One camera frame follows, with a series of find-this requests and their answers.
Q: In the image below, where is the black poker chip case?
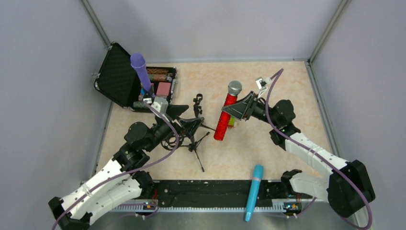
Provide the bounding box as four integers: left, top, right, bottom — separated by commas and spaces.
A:
93, 42, 177, 113

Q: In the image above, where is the purple microphone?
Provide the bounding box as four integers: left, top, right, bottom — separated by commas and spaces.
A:
130, 53, 154, 93

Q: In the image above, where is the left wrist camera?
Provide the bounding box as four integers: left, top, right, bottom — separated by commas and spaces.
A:
143, 97, 169, 115

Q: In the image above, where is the black tripod stand with shockmount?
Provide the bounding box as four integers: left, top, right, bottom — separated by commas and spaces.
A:
175, 118, 210, 173

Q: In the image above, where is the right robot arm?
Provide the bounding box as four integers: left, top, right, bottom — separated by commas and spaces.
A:
222, 92, 376, 218

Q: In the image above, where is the teal microphone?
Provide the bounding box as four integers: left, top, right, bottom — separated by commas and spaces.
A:
244, 164, 264, 222

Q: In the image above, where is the toy brick car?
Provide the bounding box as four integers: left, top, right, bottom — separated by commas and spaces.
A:
227, 116, 237, 129

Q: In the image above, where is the red card deck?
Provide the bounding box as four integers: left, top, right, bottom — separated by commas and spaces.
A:
156, 81, 171, 97

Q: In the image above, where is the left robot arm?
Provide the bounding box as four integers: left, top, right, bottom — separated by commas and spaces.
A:
48, 103, 204, 230

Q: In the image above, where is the black round-base mic stand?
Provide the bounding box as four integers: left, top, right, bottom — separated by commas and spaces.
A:
140, 93, 156, 105

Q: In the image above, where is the red glitter microphone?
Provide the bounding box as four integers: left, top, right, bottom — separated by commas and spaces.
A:
213, 80, 243, 141

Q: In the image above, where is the black tripod stand with clip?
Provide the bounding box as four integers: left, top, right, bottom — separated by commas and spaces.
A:
193, 93, 215, 131

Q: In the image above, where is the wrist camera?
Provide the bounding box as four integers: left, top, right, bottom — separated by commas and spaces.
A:
143, 97, 169, 115
255, 77, 274, 99

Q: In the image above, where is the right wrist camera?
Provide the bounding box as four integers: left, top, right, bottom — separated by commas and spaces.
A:
255, 77, 274, 99

